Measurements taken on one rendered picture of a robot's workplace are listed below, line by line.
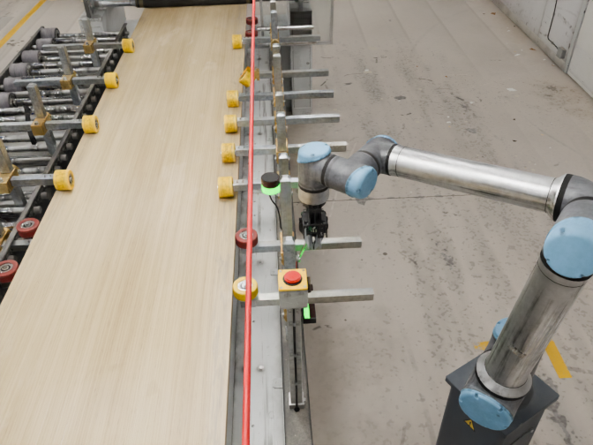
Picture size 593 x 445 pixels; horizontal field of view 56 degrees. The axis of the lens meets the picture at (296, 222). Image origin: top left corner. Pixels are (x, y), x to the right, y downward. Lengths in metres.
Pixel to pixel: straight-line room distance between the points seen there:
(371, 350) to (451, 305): 0.53
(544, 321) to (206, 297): 0.97
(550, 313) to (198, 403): 0.89
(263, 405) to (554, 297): 0.95
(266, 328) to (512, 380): 0.87
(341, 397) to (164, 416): 1.23
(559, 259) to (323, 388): 1.57
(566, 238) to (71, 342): 1.33
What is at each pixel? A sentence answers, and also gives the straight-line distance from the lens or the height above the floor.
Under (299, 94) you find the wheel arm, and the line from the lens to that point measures 2.78.
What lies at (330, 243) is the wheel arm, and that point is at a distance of 1.99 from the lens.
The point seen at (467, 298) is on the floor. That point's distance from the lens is 3.09.
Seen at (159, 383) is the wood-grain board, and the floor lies 0.90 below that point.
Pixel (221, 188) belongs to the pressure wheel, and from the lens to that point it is 2.12.
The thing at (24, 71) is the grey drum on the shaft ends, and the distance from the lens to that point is 3.78.
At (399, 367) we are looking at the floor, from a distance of 2.73.
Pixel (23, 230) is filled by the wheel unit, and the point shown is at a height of 0.91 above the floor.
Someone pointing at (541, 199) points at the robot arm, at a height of 1.39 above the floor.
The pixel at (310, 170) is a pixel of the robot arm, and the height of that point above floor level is 1.33.
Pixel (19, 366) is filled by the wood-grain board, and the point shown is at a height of 0.90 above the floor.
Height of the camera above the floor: 2.17
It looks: 39 degrees down
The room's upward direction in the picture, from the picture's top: 1 degrees counter-clockwise
